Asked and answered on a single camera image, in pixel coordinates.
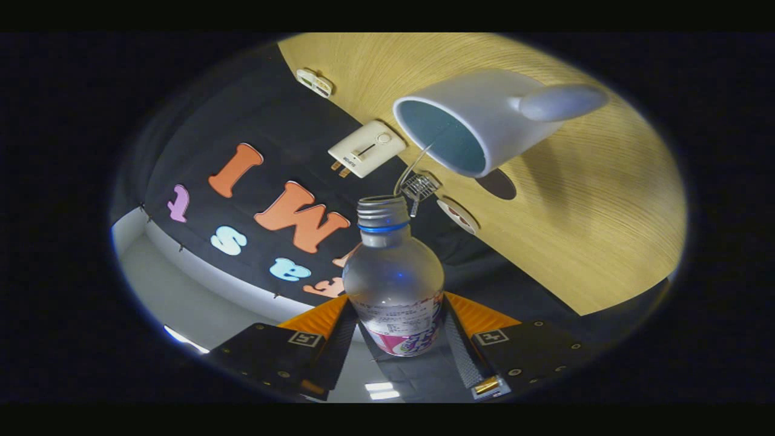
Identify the white divided dish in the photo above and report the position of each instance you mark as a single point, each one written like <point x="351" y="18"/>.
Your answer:
<point x="313" y="83"/>

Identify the white cup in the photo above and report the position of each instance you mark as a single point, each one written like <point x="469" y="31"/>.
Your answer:
<point x="496" y="121"/>

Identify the white toaster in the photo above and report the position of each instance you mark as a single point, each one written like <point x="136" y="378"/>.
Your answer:
<point x="369" y="148"/>

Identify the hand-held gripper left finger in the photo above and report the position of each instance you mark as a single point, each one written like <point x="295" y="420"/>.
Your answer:
<point x="336" y="363"/>

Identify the silver juice bottle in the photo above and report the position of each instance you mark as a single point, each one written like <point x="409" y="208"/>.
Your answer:
<point x="393" y="278"/>

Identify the black backdrop cloth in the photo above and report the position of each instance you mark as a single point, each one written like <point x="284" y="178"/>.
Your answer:
<point x="266" y="121"/>

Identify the white plate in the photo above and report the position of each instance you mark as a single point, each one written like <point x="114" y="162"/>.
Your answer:
<point x="458" y="216"/>

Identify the dark round coaster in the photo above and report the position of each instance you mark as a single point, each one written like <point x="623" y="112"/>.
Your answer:
<point x="499" y="186"/>

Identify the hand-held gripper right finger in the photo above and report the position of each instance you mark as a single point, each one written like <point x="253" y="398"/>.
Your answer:
<point x="466" y="363"/>

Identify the wooden table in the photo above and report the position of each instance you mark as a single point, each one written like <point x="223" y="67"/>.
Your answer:
<point x="593" y="230"/>

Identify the ceiling light panel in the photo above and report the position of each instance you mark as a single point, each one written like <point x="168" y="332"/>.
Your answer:
<point x="184" y="340"/>
<point x="381" y="390"/>

